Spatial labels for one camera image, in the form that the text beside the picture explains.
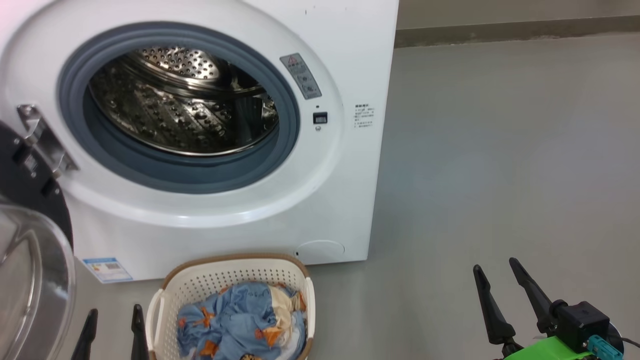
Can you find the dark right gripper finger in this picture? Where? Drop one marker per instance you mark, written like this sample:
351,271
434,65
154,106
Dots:
492,310
535,300

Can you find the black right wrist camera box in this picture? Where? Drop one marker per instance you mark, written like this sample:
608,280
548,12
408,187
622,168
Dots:
580,320

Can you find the cream perforated basket brown rim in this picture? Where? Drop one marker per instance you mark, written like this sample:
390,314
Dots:
225,272

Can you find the washing machine glass door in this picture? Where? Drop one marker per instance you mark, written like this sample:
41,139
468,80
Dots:
30,280

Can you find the white front-load washing machine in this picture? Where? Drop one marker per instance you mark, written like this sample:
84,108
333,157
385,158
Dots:
340,200

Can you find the cream garment with orange print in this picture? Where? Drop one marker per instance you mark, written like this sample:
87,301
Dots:
282,305

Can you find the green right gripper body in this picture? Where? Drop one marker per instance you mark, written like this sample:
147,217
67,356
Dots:
545,351

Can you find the blue garment with orange print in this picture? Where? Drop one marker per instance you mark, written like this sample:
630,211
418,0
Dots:
235,315

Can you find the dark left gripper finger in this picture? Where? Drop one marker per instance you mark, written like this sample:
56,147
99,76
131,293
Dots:
86,340
138,335

